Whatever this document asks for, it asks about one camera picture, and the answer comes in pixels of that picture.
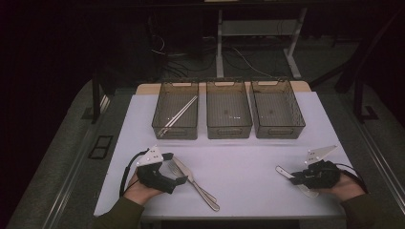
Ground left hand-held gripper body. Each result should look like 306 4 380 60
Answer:
135 145 178 195

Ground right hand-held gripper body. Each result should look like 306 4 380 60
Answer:
304 145 342 189

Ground metal table knife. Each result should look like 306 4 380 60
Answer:
172 156 222 213

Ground metal fork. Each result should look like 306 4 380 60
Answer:
167 160 219 204

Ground translucent grey storage bin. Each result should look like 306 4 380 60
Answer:
151 80 200 140
205 79 254 140
249 77 307 139

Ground person's left hand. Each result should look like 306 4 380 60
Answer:
123 173 163 206

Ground person's right hand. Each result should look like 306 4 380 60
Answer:
318 171 367 203

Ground white table sheet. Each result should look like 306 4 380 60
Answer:
94 91 371 219

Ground black metal stand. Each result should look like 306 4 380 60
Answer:
352 18 380 123

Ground left hand-held gripper black cable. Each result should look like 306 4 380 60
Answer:
118 148 150 198

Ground hand-held gripper black cable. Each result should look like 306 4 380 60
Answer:
335 162 370 194
118 148 150 198

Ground right hand-held gripper black cable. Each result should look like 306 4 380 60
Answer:
335 162 370 194

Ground metal floor rail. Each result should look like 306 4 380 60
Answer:
356 120 405 204
42 94 111 229

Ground black floor cables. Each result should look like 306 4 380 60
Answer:
148 30 218 80

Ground white floor cable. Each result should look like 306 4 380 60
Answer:
231 47 275 79

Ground white metal desk frame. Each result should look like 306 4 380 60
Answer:
215 8 309 80

